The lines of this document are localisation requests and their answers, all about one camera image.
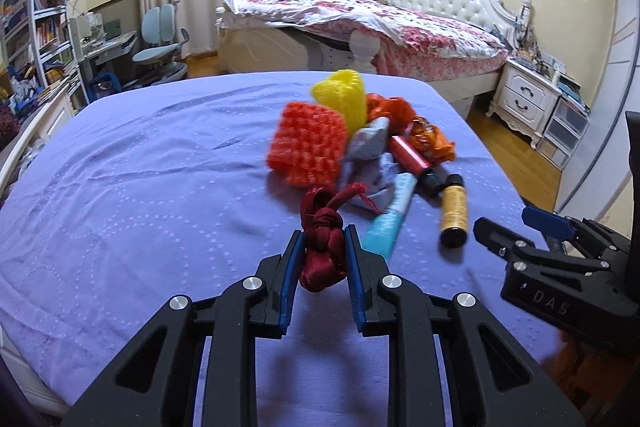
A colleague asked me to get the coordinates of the white nightstand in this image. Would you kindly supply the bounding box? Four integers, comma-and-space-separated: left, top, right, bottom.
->
485, 58, 561, 150

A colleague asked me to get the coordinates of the white footboard rail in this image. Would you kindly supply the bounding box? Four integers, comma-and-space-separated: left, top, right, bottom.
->
1, 79, 74, 200

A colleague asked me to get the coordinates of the lavender paper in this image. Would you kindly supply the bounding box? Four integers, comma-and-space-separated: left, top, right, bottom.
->
337, 152, 400, 211

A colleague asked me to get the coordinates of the plastic drawer unit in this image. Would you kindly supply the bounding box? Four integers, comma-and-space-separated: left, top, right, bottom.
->
537, 95, 590, 171

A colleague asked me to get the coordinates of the dark red yarn tassel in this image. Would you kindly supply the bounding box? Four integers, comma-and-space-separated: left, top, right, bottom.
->
299, 183, 368, 293

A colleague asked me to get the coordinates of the gold bottle black cap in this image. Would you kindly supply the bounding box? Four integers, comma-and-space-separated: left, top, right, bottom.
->
439, 173, 469, 249

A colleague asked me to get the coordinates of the pink floral quilt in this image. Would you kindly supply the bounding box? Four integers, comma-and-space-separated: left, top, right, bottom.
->
220, 0, 509, 81

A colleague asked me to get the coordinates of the white bookshelf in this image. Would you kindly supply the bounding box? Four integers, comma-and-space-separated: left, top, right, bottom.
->
1, 0, 87, 112

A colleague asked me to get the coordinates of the red crumpled plastic bag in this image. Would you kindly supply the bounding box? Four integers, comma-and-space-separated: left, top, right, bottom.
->
367, 93, 416, 134

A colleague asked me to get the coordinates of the teal white tube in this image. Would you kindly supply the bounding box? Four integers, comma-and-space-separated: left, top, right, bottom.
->
361, 172, 418, 260

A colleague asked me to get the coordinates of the orange snack wrapper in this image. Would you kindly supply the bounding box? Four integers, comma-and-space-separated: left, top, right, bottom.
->
408, 117, 456, 165

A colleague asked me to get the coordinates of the orange foam fruit net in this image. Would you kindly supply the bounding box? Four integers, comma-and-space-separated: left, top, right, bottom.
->
266, 102, 348, 187

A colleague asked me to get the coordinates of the blue-grey desk chair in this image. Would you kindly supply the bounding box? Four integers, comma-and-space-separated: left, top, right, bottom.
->
132, 0, 190, 87

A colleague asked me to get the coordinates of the yellow foam fruit net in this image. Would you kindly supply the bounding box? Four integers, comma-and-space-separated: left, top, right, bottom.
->
310, 69, 368, 136

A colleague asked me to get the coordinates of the red bottle black cap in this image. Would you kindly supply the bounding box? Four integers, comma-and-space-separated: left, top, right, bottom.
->
388, 135, 445, 197

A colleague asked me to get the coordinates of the white bed with headboard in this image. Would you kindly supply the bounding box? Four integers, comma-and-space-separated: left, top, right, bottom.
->
216, 0, 520, 116

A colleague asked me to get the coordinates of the purple bed sheet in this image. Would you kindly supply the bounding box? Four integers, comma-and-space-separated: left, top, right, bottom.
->
1, 72, 561, 426

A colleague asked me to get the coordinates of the grey study desk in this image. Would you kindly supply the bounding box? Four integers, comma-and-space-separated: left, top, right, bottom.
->
67, 15, 138, 90

